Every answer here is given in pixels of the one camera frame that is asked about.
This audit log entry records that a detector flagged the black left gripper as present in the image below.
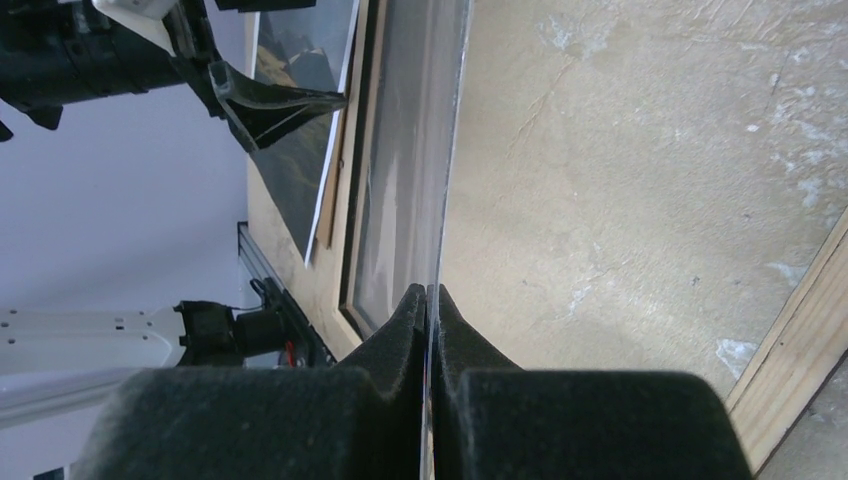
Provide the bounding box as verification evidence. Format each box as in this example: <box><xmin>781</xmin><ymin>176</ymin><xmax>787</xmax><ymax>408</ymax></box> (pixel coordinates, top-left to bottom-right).
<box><xmin>1</xmin><ymin>1</ymin><xmax>347</xmax><ymax>153</ymax></box>

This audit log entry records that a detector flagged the brown cardboard backing board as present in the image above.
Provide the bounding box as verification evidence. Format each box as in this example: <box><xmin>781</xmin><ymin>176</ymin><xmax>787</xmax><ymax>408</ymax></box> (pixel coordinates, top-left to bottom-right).
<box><xmin>315</xmin><ymin>112</ymin><xmax>346</xmax><ymax>249</ymax></box>

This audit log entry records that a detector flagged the aluminium rail frame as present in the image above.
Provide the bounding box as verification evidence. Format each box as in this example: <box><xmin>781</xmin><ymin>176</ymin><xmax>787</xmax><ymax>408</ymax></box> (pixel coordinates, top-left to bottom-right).
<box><xmin>237</xmin><ymin>222</ymin><xmax>284</xmax><ymax>310</ymax></box>

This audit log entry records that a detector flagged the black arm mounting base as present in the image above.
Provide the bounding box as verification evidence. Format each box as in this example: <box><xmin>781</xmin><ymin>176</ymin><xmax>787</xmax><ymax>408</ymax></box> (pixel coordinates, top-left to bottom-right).
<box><xmin>247</xmin><ymin>277</ymin><xmax>336</xmax><ymax>368</ymax></box>

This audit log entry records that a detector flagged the wooden picture frame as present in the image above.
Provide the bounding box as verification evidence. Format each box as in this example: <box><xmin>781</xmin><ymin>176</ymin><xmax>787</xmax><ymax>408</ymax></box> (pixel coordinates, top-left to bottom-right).
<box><xmin>245</xmin><ymin>0</ymin><xmax>848</xmax><ymax>475</ymax></box>

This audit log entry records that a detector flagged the clear acrylic sheet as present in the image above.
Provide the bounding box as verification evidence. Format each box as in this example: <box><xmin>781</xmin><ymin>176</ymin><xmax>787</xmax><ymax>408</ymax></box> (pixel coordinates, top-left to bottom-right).
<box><xmin>349</xmin><ymin>1</ymin><xmax>472</xmax><ymax>479</ymax></box>

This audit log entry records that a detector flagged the mountain landscape photo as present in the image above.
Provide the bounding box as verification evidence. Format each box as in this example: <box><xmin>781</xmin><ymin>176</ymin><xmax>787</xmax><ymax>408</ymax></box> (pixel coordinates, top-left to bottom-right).
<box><xmin>252</xmin><ymin>1</ymin><xmax>360</xmax><ymax>266</ymax></box>

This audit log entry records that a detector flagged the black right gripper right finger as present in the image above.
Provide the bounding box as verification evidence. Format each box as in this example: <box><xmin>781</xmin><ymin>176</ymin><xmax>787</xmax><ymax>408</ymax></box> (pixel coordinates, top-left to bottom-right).
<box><xmin>429</xmin><ymin>287</ymin><xmax>752</xmax><ymax>479</ymax></box>

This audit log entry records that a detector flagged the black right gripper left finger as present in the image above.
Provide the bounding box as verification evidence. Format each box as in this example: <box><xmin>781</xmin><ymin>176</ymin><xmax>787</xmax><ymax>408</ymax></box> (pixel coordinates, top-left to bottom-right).
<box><xmin>72</xmin><ymin>284</ymin><xmax>427</xmax><ymax>479</ymax></box>

